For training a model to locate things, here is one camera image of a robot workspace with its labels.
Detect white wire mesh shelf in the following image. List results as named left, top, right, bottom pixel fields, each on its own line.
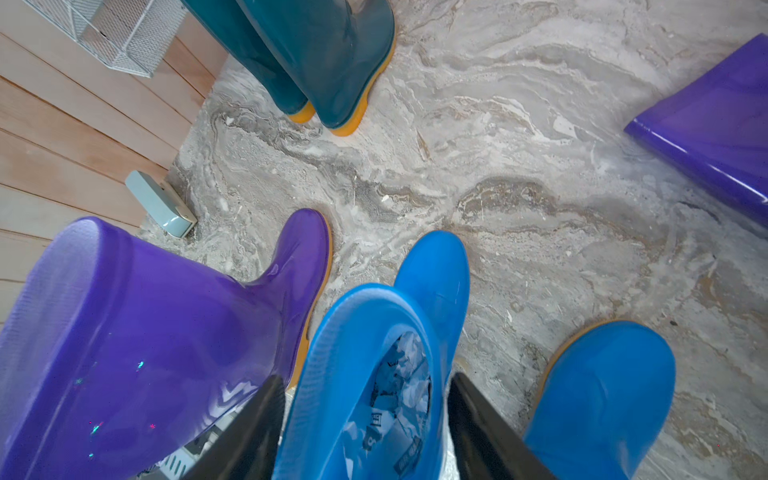
left=27, top=0, right=187, bottom=78

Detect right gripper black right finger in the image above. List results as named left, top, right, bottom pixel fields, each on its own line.
left=447, top=373, right=555, bottom=480

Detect grey-green wall socket box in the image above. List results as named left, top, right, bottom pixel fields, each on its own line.
left=125, top=170, right=197, bottom=238

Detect standing purple rain boot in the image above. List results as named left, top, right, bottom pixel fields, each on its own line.
left=1, top=209, right=332, bottom=479

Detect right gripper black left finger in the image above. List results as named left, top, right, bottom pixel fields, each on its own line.
left=184, top=375, right=285, bottom=480

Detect teal rain boot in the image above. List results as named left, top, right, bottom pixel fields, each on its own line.
left=182, top=0, right=316, bottom=124
left=240, top=0, right=396, bottom=137

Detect lying purple rain boot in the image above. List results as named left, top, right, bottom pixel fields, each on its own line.
left=625, top=34, right=767, bottom=226

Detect blue rain boot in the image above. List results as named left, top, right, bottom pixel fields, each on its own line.
left=523, top=321, right=676, bottom=479
left=274, top=230, right=470, bottom=479

